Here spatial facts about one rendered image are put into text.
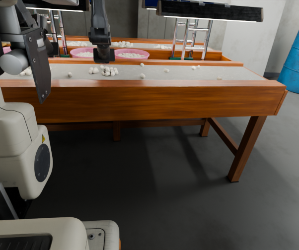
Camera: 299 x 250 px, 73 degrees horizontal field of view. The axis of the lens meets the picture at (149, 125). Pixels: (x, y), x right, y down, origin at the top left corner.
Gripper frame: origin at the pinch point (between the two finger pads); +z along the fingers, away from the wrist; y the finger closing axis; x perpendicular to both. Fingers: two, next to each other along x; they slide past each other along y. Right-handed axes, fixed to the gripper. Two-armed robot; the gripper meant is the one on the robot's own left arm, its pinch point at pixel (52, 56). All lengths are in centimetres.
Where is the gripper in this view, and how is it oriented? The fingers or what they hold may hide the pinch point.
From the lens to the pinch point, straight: 122.1
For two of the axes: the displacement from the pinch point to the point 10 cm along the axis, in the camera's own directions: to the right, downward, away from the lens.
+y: -9.8, 0.5, -1.8
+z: -1.7, 1.1, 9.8
